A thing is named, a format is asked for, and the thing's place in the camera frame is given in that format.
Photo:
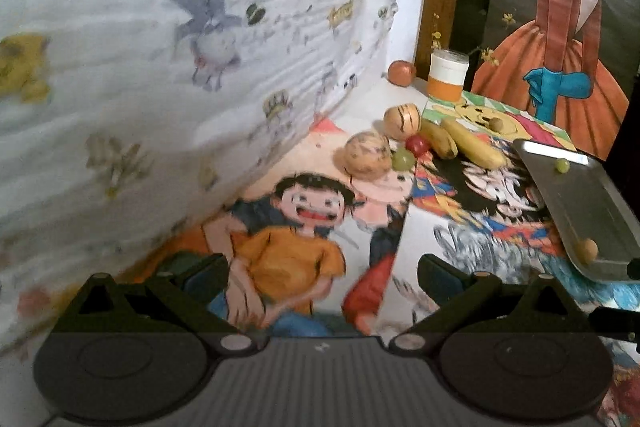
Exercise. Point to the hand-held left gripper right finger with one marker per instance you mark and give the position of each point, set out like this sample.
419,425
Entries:
441,278

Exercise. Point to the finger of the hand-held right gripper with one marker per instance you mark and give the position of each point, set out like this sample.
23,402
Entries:
634,269
616,323

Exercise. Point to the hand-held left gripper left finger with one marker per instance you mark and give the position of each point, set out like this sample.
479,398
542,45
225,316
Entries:
206,276

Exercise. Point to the small brown round fruit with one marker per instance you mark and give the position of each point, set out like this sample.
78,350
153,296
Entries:
496,123
586,251

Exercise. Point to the metal tray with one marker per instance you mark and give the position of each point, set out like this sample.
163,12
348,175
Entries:
580,212

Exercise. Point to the large yellow banana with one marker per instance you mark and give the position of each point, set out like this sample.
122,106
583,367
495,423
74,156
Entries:
474,146

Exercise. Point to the green grape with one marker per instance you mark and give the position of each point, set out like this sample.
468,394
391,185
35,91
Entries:
562,165
402,159

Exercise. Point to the small red fruit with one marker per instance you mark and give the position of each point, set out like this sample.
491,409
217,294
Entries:
418,145

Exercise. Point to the brown-spotted yellow banana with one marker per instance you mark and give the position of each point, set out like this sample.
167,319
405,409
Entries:
440,140

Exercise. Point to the tan speckled round fruit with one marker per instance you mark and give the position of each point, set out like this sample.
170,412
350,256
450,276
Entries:
368,154

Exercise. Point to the brown striped round fruit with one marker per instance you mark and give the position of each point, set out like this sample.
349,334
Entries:
402,121

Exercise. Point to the white and orange cup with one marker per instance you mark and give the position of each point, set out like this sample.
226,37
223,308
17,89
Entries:
448,74

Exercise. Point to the red apple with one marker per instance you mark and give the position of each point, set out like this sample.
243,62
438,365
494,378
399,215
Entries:
401,72

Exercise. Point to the white printed curtain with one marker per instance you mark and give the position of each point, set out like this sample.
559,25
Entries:
150,57

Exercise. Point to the yellow flower sprig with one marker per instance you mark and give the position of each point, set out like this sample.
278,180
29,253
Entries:
437,36

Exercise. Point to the wall poster with orange dress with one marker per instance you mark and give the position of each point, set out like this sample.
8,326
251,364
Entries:
560,47

